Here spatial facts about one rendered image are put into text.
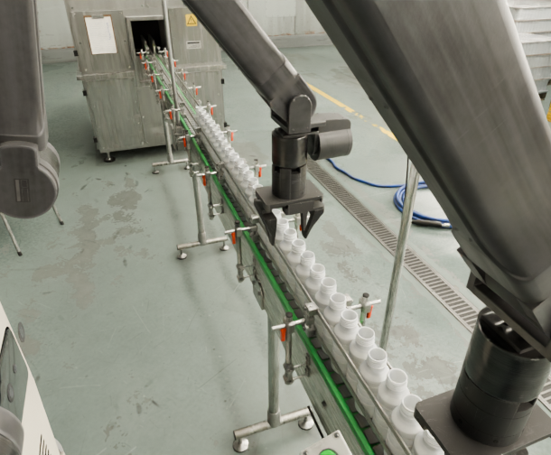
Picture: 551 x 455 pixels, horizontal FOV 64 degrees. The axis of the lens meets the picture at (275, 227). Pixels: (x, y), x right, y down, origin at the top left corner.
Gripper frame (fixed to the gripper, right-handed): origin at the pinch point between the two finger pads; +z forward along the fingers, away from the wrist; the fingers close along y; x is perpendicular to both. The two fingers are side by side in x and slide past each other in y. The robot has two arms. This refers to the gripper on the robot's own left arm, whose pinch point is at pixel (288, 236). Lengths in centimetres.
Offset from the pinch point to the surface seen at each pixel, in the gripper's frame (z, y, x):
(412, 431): 27.6, -13.3, 26.4
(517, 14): 40, -542, -478
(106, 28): 16, 21, -388
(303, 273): 27.9, -13.1, -21.3
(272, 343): 81, -13, -47
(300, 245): 25.5, -15.8, -30.4
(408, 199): 28, -62, -46
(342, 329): 26.7, -12.7, 1.2
